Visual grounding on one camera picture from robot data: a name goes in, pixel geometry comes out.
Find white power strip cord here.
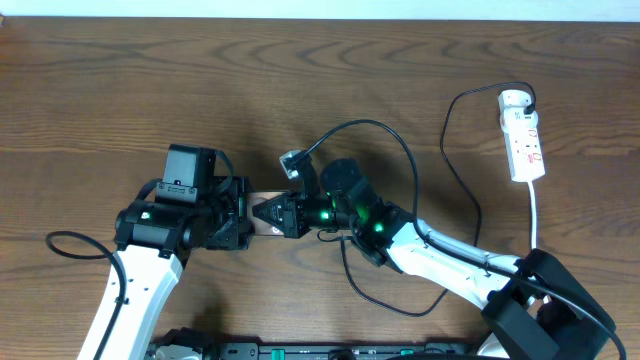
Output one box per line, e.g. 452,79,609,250
526,180,540,251

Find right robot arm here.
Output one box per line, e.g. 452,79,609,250
252,159,621,359

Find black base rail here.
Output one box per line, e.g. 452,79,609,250
144,327,471,360

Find Galaxy S25 Ultra smartphone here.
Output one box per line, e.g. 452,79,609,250
247,191,288,237

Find black charger cable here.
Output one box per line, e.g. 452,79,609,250
317,81,538,318

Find white power strip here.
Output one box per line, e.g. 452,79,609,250
498,89,545,183

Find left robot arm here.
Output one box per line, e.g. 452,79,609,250
79,144,254,359

